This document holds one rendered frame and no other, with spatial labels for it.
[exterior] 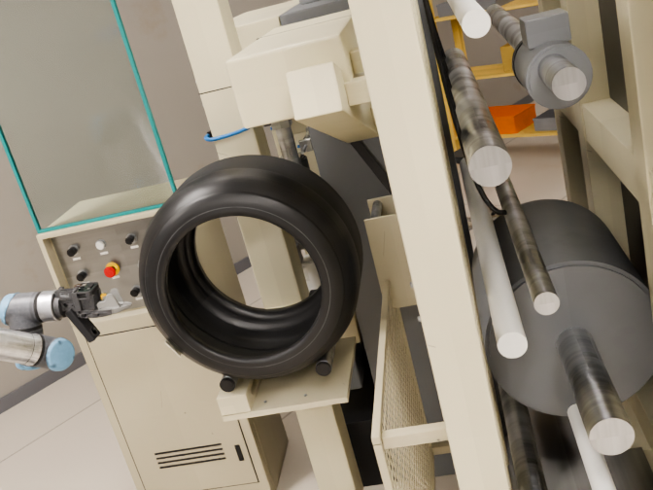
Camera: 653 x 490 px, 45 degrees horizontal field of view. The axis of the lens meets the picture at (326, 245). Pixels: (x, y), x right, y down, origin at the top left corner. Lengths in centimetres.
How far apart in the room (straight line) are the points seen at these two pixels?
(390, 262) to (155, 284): 70
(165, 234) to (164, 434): 132
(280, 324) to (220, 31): 88
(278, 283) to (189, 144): 304
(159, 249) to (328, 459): 109
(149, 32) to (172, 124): 60
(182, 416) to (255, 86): 176
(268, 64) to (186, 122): 378
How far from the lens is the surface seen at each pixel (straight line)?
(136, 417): 322
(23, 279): 488
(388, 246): 233
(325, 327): 207
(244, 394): 226
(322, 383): 232
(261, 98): 168
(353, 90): 164
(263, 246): 245
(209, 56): 233
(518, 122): 674
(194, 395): 309
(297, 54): 165
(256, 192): 197
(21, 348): 226
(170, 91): 537
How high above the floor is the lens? 193
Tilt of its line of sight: 19 degrees down
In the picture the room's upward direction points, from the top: 15 degrees counter-clockwise
